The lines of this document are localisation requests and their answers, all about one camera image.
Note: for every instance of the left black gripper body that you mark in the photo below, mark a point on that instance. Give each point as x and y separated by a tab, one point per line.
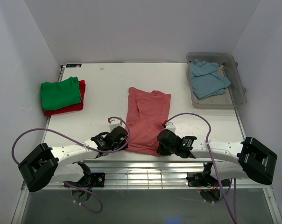
118	145

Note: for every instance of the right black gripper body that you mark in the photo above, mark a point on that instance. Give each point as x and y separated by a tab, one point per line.
166	151

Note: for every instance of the salmon pink t shirt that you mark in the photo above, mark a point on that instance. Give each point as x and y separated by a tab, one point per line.
146	114

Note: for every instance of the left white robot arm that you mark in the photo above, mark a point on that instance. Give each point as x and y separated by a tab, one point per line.
44	164

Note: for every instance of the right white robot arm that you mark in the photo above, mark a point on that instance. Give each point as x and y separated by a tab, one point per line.
245	159

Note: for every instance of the folded red t shirt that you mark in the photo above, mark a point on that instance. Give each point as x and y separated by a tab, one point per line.
71	108

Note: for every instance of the blue t shirt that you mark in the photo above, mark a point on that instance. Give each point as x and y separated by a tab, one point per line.
206	79

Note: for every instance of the folded green t shirt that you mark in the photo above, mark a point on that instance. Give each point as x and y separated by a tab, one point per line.
62	94

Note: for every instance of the clear plastic bin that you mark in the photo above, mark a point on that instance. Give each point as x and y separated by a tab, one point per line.
234	96

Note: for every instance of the blue label sticker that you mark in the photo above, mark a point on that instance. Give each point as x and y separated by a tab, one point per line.
73	65

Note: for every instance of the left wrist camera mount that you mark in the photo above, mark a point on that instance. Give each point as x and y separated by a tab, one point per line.
114	122

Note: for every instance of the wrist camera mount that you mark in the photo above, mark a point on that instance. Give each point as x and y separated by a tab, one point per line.
114	122
169	126

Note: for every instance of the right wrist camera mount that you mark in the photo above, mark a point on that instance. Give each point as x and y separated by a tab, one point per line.
169	126

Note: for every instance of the aluminium table frame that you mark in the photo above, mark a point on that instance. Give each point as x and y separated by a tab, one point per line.
106	96

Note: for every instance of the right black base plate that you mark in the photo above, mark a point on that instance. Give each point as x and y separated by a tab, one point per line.
203	179

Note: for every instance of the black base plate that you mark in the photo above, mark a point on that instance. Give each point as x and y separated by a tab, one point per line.
96	179
203	179

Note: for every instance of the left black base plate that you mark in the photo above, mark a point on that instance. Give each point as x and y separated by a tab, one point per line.
96	179

